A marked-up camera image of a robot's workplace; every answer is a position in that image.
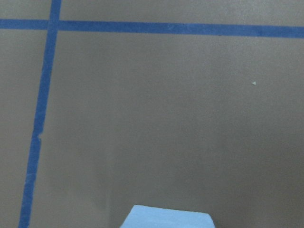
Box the light blue foam block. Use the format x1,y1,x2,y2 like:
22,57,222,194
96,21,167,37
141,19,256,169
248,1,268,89
121,205,215,228

